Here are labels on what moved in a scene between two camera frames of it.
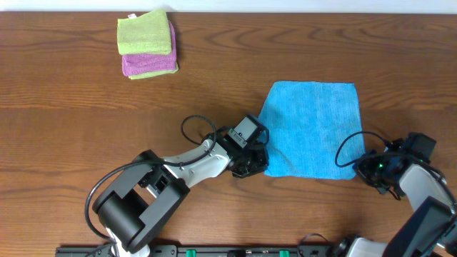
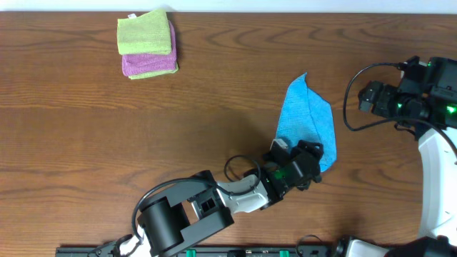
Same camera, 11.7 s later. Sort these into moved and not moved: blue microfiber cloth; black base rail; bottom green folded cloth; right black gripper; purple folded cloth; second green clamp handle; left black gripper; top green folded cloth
Moved: left black gripper; right black gripper; blue microfiber cloth
Not moved: black base rail; purple folded cloth; second green clamp handle; top green folded cloth; bottom green folded cloth
